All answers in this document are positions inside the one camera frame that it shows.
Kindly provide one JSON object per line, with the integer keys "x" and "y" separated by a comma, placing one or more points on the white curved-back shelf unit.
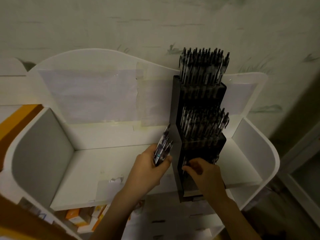
{"x": 87, "y": 172}

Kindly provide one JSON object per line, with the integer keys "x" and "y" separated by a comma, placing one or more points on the row of black pens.
{"x": 202, "y": 67}

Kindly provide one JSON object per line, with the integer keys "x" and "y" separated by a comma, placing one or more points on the person's left hand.
{"x": 145, "y": 174}

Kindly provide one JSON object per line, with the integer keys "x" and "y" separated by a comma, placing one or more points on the bunch of black pens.
{"x": 163, "y": 147}

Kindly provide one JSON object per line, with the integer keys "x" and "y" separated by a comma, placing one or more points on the grey taped paper patch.
{"x": 107, "y": 189}

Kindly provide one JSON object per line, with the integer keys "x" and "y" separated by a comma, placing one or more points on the person's right forearm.
{"x": 237, "y": 222}

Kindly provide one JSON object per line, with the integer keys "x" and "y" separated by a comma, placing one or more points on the person's right hand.
{"x": 210, "y": 179}

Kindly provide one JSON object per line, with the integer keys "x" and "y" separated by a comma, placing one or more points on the black tiered pen holder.
{"x": 175, "y": 137}

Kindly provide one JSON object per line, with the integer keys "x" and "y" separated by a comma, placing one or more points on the person's left forearm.
{"x": 110, "y": 219}

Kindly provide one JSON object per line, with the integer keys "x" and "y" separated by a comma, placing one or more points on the row of orange white boxes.
{"x": 72, "y": 214}

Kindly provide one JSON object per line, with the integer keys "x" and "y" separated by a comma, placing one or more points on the grey door frame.
{"x": 295, "y": 177}

